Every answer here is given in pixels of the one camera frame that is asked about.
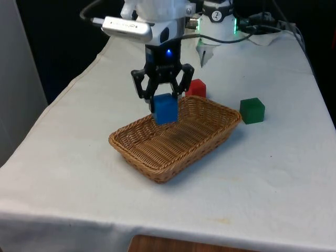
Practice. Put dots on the red cube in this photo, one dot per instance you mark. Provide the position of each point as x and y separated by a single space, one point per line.
197 88

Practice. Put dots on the blue cube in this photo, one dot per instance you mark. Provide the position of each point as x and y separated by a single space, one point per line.
165 110

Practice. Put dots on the wicker basket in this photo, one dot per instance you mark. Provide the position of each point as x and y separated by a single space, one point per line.
170 152

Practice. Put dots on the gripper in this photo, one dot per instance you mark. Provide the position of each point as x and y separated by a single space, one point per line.
162 63

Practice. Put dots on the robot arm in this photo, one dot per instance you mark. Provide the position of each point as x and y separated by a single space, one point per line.
218 29

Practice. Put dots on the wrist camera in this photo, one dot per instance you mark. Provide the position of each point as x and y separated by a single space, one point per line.
126 27

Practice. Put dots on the green cube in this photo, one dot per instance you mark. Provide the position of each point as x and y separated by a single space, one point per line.
252 111

